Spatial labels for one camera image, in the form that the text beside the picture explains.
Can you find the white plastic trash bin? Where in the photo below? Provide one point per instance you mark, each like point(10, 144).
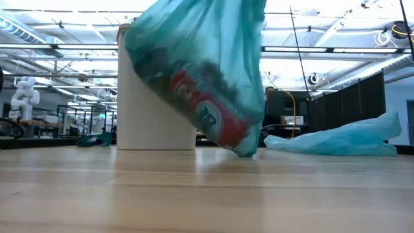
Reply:
point(145, 123)

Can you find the teal plastic trash bag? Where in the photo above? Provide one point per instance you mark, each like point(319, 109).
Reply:
point(210, 39)

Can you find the slanted black pole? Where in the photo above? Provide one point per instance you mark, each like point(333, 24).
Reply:
point(407, 29)

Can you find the white robot figure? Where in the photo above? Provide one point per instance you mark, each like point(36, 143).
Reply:
point(24, 97)

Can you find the dark teal bag roll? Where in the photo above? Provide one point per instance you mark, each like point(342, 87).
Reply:
point(93, 139)

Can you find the black partition screen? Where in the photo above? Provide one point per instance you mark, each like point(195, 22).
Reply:
point(349, 103)

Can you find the thin black pole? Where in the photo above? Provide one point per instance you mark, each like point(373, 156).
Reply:
point(299, 51)

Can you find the light blue trash bag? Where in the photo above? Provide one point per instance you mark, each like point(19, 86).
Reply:
point(339, 140)

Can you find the red Core Power bottle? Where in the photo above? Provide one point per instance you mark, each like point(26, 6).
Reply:
point(223, 123)

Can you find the black monitor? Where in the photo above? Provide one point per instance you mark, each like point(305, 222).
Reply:
point(281, 103)

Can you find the black table frame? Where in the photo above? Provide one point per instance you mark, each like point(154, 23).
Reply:
point(32, 143)

